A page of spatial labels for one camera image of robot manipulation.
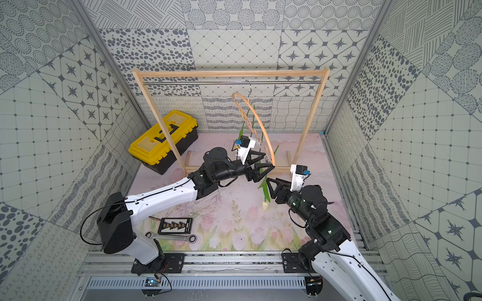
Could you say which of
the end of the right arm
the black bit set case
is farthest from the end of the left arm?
the black bit set case

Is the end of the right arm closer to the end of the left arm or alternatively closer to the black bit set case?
the end of the left arm

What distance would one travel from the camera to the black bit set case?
32.4 inches
